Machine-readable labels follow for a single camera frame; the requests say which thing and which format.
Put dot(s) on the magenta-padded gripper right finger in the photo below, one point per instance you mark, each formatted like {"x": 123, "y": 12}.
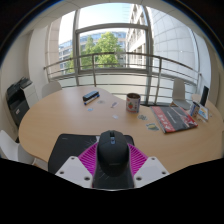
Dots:
{"x": 151, "y": 170}

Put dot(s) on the black and white printer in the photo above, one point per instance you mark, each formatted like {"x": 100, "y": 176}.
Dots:
{"x": 20, "y": 98}

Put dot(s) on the white book with blue picture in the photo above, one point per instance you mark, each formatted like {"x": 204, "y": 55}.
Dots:
{"x": 203, "y": 112}

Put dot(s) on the black cylinder speaker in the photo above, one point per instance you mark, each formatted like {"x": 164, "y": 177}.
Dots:
{"x": 204, "y": 96}

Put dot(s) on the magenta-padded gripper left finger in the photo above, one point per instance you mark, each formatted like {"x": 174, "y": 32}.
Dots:
{"x": 71, "y": 170}

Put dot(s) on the red magazine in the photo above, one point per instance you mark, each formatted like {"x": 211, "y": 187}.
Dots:
{"x": 173, "y": 118}

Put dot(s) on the black computer mouse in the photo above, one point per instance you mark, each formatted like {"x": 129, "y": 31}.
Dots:
{"x": 112, "y": 153}

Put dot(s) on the printed tin can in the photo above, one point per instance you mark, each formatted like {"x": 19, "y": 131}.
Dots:
{"x": 133, "y": 103}

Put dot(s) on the small black blue box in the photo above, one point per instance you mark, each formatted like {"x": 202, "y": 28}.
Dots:
{"x": 91, "y": 97}

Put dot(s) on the metal balcony railing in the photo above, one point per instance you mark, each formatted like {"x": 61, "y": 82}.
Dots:
{"x": 116, "y": 56}

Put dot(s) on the white chair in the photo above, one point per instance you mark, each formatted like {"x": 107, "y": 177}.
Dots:
{"x": 180, "y": 93}
{"x": 13, "y": 148}
{"x": 50, "y": 88}

